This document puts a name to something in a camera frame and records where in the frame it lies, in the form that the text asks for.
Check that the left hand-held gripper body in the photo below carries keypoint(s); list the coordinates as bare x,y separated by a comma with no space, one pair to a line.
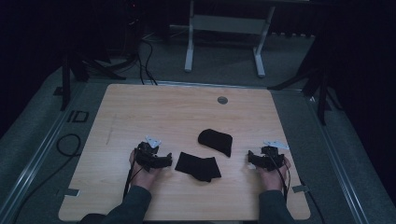
145,155

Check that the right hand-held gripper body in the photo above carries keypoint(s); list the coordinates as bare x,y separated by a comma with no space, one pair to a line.
272,158

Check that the black sock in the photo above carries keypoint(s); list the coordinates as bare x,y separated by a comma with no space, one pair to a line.
217,142
197,166

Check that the person's right hand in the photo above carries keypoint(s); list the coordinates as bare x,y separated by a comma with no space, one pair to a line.
271,179

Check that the person's left hand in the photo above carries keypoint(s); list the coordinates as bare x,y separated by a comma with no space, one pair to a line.
144,178

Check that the grey tape piece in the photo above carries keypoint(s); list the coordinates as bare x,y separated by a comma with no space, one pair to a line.
300,188

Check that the grey table grommet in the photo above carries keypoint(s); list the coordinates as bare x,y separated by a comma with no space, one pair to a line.
222,100

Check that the black tripod stand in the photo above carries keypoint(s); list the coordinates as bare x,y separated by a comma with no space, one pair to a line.
317,84
81,70

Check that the metal floor rail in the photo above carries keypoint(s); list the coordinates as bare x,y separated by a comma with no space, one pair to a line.
34,158
339,168

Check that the white desk frame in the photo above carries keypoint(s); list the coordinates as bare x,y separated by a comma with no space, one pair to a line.
225,24

